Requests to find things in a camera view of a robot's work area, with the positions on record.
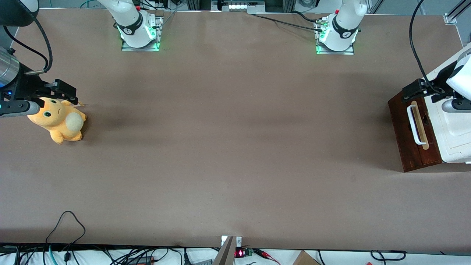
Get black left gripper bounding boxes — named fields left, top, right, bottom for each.
left=401, top=75, right=459, bottom=104

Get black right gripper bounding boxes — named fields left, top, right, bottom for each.
left=6, top=63, right=80, bottom=106

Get white and dark wood drawer cabinet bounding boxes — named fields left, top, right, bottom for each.
left=388, top=42, right=471, bottom=173

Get orange plush toy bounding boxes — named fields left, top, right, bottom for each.
left=27, top=97, right=87, bottom=145

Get black power adapter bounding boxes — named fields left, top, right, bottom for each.
left=126, top=255, right=156, bottom=265

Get white power strip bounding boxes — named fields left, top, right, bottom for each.
left=212, top=0, right=266, bottom=14

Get brown cardboard box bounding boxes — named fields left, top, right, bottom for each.
left=293, top=250, right=321, bottom=265

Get red clip leads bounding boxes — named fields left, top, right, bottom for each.
left=254, top=249, right=281, bottom=265

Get white drawer handle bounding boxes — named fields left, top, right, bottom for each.
left=407, top=105, right=427, bottom=146

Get light wooden drawer handle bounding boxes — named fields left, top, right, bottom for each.
left=411, top=100, right=430, bottom=150

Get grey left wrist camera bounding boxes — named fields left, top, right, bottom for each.
left=442, top=98, right=471, bottom=113

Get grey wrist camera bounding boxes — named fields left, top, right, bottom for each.
left=442, top=98, right=471, bottom=113
left=0, top=99, right=40, bottom=118

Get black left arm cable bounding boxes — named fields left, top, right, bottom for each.
left=409, top=0, right=448, bottom=97

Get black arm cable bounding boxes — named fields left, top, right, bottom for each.
left=3, top=14, right=53, bottom=76
left=409, top=0, right=448, bottom=97

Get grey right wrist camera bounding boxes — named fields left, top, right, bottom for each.
left=0, top=99, right=40, bottom=118

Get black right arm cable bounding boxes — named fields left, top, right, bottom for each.
left=3, top=14, right=53, bottom=76

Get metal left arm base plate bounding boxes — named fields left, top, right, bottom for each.
left=315, top=18, right=355, bottom=56

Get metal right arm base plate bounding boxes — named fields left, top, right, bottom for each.
left=121, top=15, right=163, bottom=52

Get aluminium frame profile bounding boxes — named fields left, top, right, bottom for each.
left=443, top=0, right=471, bottom=25

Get thin black looped cable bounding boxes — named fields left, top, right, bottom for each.
left=45, top=211, right=86, bottom=255

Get black cable on table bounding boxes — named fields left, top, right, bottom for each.
left=254, top=11, right=325, bottom=33

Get black cable loop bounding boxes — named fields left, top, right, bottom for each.
left=370, top=250, right=407, bottom=262

